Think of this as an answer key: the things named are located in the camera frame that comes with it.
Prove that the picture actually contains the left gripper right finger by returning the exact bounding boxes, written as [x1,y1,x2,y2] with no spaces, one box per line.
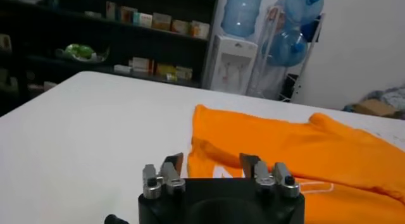
[239,152,301,199]

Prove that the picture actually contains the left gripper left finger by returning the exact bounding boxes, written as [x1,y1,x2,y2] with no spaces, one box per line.
[142,152,186,200]

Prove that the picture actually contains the orange t-shirt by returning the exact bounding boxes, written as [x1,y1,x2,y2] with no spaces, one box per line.
[187,104,405,224]

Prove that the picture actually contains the pile of grey-blue clothes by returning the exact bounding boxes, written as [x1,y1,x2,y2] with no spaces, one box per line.
[343,85,405,120]

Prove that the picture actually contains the large white table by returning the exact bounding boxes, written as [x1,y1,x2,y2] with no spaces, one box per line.
[0,70,405,224]

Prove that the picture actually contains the green and yellow box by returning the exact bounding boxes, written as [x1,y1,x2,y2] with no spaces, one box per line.
[156,63,177,78]

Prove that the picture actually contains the red and white box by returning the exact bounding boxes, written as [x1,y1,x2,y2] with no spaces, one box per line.
[131,56,154,75]

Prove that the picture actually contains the white water dispenser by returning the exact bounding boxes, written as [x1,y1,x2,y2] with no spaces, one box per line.
[210,34,259,96]

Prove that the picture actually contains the cardboard box with raised flap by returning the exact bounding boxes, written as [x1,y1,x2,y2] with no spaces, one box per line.
[351,98,400,119]

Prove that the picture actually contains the black shelving unit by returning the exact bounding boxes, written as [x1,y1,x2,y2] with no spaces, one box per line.
[0,0,220,116]

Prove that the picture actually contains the orange and white box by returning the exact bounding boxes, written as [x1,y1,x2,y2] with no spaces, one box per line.
[171,19,190,35]

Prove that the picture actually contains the green items in clear bowl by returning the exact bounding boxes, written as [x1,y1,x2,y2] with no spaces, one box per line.
[56,43,110,63]

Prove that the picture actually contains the white box with yellow band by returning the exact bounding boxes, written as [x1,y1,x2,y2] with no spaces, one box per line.
[151,12,172,32]

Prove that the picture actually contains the blue water jug with label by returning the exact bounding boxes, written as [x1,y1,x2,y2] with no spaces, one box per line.
[220,0,265,39]

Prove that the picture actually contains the white wire jug rack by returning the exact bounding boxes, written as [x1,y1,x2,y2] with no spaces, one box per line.
[246,5,327,103]

